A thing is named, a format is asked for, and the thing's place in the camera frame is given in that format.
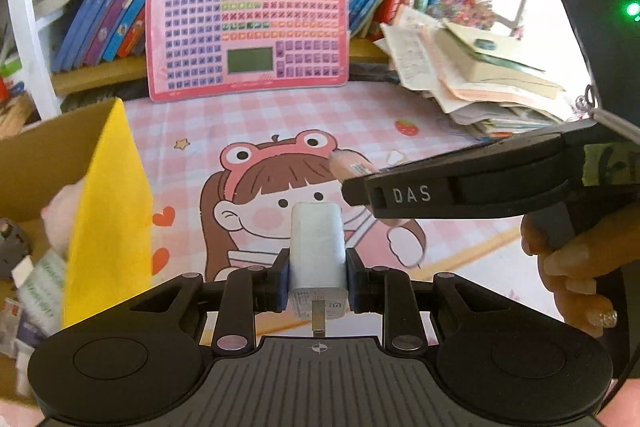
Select small pink tube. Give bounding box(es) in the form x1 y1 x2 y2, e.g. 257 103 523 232
330 149 376 182

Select row of blue purple books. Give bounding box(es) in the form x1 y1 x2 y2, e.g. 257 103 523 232
50 0 281 72

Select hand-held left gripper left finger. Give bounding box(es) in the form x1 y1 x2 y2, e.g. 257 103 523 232
121 248 292 359

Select white charger plug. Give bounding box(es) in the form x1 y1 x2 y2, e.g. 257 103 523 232
287 202 349 338

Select pink plush toy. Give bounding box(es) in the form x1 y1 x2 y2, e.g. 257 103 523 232
40 179 88 258

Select grey purple toy truck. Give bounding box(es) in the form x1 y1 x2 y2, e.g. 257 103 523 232
0 218 33 280

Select pink checkered tablecloth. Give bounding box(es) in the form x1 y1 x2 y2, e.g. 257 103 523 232
0 79 601 427

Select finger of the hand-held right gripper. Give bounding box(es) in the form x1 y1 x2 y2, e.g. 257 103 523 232
341 119 599 206

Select pink learning tablet toy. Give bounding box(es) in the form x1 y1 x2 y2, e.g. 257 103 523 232
145 0 351 104

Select person's right hand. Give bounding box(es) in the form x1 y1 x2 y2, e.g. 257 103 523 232
520 207 635 340

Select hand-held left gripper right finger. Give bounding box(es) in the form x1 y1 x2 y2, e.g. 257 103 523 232
345 248 519 359

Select yellow cardboard box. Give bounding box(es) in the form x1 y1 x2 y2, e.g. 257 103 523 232
0 97 155 408

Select colourful bead cluster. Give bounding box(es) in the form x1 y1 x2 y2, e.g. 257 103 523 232
430 0 493 30

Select white shelf unit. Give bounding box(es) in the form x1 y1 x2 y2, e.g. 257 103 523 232
2 0 551 118

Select stack of papers and books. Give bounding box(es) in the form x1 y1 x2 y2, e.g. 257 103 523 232
380 4 566 140

